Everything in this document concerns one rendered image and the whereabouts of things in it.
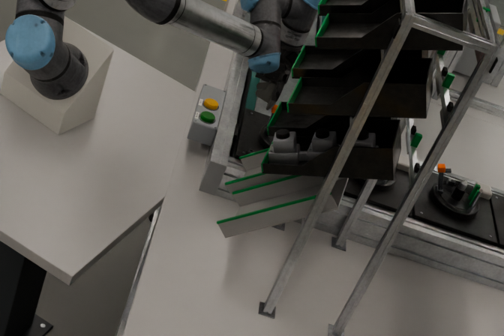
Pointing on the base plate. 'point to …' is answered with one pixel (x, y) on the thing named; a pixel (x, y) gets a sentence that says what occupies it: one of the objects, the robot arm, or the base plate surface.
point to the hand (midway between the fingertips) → (271, 106)
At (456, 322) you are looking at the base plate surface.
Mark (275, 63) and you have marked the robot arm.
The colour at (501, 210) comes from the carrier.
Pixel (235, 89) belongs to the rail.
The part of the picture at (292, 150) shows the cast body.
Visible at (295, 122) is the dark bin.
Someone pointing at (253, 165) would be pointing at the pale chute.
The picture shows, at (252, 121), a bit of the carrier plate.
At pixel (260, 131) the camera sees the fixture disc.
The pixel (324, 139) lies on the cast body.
